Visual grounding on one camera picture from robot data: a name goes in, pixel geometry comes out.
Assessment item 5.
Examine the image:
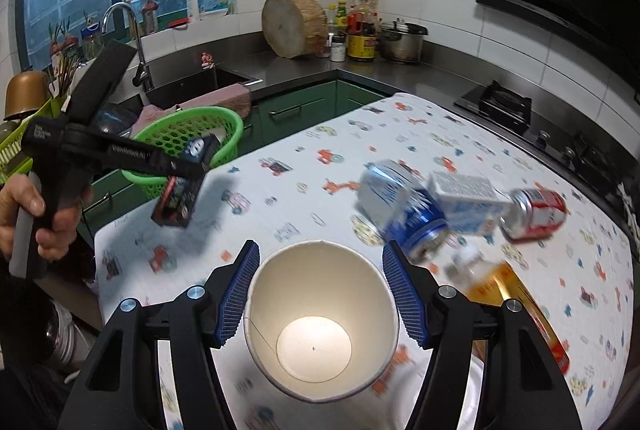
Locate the black wok pan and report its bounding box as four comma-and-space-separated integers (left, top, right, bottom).
91, 103, 138, 135

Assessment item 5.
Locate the white milk carton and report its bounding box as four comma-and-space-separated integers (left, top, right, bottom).
426, 171, 512, 236

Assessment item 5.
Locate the white spray bottle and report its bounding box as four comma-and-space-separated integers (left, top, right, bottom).
186, 0, 200, 23

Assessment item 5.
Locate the amber tea bottle red label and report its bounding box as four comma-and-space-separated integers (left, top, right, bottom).
446, 244, 570, 375

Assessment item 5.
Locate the steel pressure cooker pot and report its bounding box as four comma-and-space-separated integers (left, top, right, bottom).
378, 20, 428, 65

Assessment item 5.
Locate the green plastic mesh basket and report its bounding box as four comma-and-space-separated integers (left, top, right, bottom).
134, 106, 244, 169

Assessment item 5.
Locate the blue silver beer can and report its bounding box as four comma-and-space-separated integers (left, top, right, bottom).
358, 159, 450, 263

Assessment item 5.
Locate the white paper cup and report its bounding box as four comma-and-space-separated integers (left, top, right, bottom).
243, 241, 399, 404

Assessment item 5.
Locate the red cola can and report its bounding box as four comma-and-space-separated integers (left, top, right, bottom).
500, 189, 567, 241

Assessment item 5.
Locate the white cartoon print tablecloth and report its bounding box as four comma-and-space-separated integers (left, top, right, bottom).
96, 94, 634, 429

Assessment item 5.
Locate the yellow label sauce jar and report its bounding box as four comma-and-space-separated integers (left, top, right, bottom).
347, 8, 376, 62

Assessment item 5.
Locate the small white seasoning jar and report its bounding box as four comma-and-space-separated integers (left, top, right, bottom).
330, 33, 347, 63

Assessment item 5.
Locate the chrome sink faucet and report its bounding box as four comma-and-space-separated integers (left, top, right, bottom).
101, 1, 155, 92

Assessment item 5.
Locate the white plastic cup lid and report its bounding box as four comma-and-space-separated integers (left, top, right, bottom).
457, 355, 484, 430

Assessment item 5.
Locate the round wooden chopping block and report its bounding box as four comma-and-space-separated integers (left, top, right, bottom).
262, 0, 329, 59

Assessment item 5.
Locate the person's left hand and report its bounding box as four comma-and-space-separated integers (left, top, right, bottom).
0, 172, 94, 263

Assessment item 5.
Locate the black gas stove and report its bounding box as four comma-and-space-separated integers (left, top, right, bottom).
454, 80, 623, 213

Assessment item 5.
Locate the black red card box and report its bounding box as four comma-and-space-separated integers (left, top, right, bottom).
151, 130, 220, 228

